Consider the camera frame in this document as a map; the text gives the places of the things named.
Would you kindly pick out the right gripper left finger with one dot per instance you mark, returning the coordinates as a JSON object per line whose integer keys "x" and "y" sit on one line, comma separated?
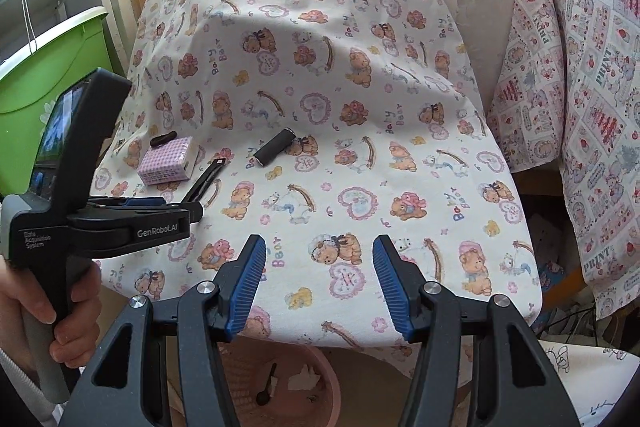
{"x": 125, "y": 383}

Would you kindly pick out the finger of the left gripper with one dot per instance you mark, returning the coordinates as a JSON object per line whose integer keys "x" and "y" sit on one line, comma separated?
{"x": 121, "y": 202}
{"x": 192, "y": 210}

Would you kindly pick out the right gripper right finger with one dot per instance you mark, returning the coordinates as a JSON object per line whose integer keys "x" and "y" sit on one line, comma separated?
{"x": 513, "y": 380}

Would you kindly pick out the black sachet packet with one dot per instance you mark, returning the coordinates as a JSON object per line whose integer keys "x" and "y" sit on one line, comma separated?
{"x": 202, "y": 184}

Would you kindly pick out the pink checkered tissue pack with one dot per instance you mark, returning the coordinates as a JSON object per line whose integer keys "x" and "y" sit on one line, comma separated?
{"x": 171, "y": 162}

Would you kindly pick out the black cylinder keychain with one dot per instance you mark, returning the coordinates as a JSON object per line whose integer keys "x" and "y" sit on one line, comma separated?
{"x": 268, "y": 152}

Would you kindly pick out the black plastic spoon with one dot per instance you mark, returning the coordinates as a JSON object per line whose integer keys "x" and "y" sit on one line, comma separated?
{"x": 264, "y": 396}

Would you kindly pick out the white tissue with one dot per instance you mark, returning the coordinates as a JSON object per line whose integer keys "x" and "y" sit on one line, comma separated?
{"x": 305, "y": 380}

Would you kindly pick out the pink plastic trash basket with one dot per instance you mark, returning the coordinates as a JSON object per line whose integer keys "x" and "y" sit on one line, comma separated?
{"x": 247, "y": 364}

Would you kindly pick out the hello kitty pyjama leg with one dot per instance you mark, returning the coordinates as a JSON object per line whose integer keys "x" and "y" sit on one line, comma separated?
{"x": 593, "y": 377}

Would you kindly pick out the green plastic storage box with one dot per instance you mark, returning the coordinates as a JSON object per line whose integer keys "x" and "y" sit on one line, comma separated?
{"x": 33, "y": 78}

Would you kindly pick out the teddy bear print cloth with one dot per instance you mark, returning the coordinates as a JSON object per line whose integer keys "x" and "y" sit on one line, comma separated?
{"x": 391, "y": 139}

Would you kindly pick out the patchwork print cloth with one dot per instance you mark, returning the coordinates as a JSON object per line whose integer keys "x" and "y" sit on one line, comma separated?
{"x": 568, "y": 93}

